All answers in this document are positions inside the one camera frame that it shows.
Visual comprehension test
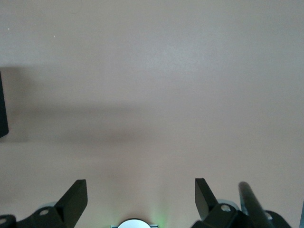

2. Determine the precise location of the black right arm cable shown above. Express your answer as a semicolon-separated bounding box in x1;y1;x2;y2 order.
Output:
237;181;274;228

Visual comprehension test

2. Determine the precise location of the black plastic box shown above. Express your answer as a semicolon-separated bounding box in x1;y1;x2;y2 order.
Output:
0;69;10;139

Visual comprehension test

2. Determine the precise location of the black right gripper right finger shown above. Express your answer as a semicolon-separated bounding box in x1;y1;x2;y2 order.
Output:
190;178;292;228

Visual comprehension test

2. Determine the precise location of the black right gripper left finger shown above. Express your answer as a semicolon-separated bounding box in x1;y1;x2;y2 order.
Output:
0;179;88;228

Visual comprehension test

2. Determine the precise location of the brown table mat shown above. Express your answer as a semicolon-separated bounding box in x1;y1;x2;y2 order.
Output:
0;0;304;228

